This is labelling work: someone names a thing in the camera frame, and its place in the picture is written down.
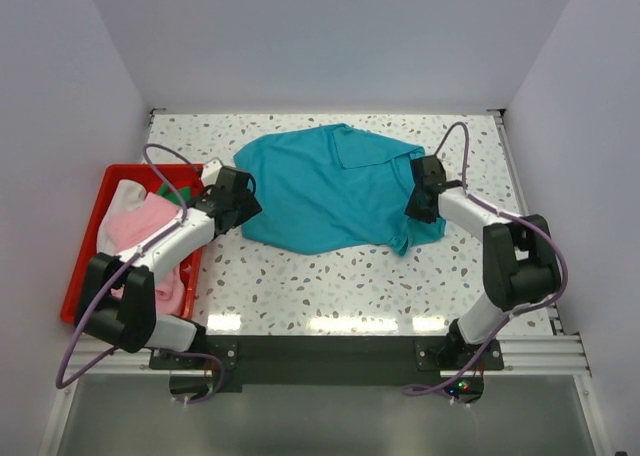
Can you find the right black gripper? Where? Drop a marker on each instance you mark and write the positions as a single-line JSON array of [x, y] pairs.
[[413, 212]]

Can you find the red plastic bin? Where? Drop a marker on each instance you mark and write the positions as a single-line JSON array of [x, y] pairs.
[[142, 174]]

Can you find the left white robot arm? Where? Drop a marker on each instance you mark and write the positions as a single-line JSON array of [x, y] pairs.
[[117, 303]]

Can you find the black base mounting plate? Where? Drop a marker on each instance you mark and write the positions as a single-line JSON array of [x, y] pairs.
[[359, 360]]

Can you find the green and red garment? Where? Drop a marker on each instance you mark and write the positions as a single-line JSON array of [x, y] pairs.
[[181, 196]]

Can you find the white t shirt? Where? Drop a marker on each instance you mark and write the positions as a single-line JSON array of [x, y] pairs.
[[128, 196]]

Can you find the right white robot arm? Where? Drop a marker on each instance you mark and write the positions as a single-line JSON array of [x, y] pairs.
[[520, 266]]

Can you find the pink t shirt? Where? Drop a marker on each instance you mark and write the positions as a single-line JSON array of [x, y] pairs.
[[128, 228]]

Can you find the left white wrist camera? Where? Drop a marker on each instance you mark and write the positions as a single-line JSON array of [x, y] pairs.
[[210, 171]]

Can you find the aluminium frame rail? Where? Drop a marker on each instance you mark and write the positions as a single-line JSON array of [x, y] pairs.
[[523, 355]]

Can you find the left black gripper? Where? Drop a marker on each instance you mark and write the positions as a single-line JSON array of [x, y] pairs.
[[249, 207]]

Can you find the teal t shirt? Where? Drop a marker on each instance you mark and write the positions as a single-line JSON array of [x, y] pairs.
[[332, 187]]

